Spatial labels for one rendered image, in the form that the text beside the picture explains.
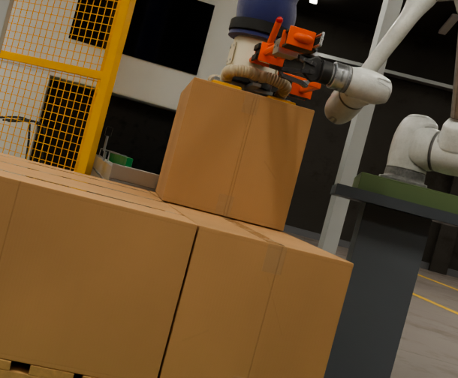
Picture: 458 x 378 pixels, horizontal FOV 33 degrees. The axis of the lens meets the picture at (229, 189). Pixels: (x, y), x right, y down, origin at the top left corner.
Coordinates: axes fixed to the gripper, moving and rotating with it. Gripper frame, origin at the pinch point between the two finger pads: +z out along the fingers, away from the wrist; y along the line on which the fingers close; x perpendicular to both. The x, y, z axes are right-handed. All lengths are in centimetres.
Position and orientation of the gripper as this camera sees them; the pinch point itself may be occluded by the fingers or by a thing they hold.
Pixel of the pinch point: (271, 55)
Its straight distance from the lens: 252.5
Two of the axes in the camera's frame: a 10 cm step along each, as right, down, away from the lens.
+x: -2.0, -0.6, 9.8
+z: -9.4, -2.6, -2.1
